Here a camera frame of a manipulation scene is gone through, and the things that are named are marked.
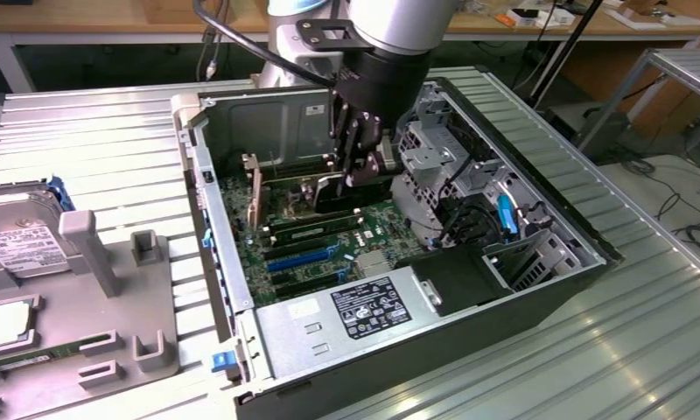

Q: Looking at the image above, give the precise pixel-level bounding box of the silver hard disk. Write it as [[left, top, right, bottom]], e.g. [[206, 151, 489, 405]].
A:
[[0, 178, 74, 281]]

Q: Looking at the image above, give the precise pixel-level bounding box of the blue wire connector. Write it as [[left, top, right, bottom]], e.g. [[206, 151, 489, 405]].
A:
[[493, 193, 521, 245]]

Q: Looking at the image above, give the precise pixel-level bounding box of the long wooden desk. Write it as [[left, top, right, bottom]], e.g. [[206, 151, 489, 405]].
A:
[[0, 0, 700, 47]]

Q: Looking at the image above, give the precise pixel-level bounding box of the silver chipset heatsink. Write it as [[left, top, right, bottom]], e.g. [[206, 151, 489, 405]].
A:
[[354, 251, 395, 270]]

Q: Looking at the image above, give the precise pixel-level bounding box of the green motherboard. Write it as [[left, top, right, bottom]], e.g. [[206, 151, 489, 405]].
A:
[[214, 155, 426, 307]]

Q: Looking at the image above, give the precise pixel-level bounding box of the black RAM slot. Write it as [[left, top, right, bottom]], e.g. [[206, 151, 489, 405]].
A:
[[271, 227, 365, 248], [265, 156, 330, 170], [265, 152, 329, 166], [265, 159, 331, 173], [265, 163, 331, 177], [266, 213, 359, 233], [265, 213, 357, 229]]

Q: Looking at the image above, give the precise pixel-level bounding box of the brown wooden panel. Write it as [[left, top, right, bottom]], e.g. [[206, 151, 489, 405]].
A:
[[558, 41, 698, 132]]

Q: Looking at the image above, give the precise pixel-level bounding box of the thin grey cable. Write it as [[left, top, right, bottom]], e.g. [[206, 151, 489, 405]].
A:
[[199, 24, 219, 81]]

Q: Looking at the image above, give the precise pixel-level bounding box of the blue plastic disk carrier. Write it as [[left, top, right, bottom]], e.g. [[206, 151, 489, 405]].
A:
[[44, 174, 74, 216]]

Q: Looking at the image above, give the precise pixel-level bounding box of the silver metal drive cage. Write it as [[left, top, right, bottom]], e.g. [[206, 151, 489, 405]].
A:
[[390, 120, 502, 246]]

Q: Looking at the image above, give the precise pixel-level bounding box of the open black PC case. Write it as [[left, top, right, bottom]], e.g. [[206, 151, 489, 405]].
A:
[[171, 76, 626, 410]]

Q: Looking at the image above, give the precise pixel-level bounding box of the green GPU card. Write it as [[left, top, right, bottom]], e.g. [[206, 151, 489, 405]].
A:
[[241, 151, 393, 229]]

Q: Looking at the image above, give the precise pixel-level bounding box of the white flat box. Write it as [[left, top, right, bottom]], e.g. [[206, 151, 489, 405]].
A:
[[602, 6, 669, 31]]

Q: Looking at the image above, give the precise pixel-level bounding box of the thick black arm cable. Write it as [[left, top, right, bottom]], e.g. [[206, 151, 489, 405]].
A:
[[190, 0, 341, 88]]

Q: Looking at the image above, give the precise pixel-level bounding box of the grey power supply unit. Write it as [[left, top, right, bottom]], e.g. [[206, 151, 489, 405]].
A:
[[253, 266, 445, 382]]

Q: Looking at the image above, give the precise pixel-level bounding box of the grey parts rack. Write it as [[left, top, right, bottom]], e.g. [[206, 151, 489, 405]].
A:
[[0, 208, 182, 420]]

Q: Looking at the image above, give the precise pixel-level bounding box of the grilled metal disk bay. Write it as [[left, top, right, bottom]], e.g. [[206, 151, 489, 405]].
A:
[[479, 229, 593, 293]]

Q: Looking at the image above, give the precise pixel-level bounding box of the silver CPU chip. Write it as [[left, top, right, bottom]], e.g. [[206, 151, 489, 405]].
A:
[[0, 300, 32, 350]]

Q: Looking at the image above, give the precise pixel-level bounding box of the orange white small box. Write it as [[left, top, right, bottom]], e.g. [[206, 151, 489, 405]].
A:
[[494, 10, 538, 28]]

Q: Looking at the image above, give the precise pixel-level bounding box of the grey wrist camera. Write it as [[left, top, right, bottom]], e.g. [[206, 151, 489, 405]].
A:
[[293, 19, 374, 84]]

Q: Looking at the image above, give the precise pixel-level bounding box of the black stand pole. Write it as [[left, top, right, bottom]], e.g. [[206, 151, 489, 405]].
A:
[[526, 0, 606, 106]]

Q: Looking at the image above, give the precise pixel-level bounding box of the blue case latch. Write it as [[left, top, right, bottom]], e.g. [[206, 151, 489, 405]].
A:
[[207, 349, 235, 374]]

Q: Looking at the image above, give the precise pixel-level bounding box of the green RAM stick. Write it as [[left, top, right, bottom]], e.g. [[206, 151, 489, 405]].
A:
[[274, 215, 358, 245], [0, 335, 104, 374]]

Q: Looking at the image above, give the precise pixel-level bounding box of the black expansion slot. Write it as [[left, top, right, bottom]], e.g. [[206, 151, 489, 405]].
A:
[[274, 273, 343, 298], [259, 239, 329, 262]]

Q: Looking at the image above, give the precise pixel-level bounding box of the brown cardboard box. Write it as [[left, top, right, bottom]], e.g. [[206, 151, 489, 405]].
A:
[[614, 0, 700, 17]]

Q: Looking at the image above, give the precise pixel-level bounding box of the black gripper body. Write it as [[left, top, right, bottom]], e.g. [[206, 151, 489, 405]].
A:
[[329, 43, 434, 132]]

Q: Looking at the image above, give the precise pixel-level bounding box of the aluminium frame table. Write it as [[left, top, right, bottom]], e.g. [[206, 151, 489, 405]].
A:
[[576, 46, 700, 154]]

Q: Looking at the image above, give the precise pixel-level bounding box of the blue expansion slot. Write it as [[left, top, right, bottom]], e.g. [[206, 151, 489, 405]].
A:
[[265, 248, 335, 273]]

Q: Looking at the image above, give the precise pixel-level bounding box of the black computer tower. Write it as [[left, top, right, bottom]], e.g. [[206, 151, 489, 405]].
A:
[[545, 102, 630, 152]]

